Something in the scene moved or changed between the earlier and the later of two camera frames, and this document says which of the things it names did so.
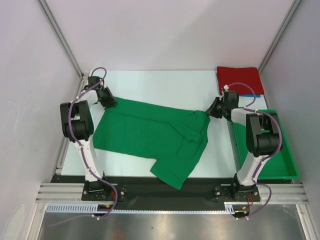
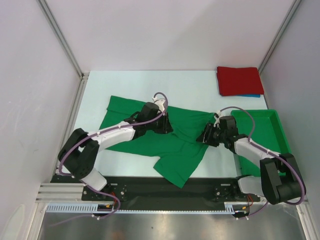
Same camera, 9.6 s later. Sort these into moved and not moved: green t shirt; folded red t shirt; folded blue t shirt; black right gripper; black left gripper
Moved: black right gripper; black left gripper
Not moved: folded red t shirt; folded blue t shirt; green t shirt
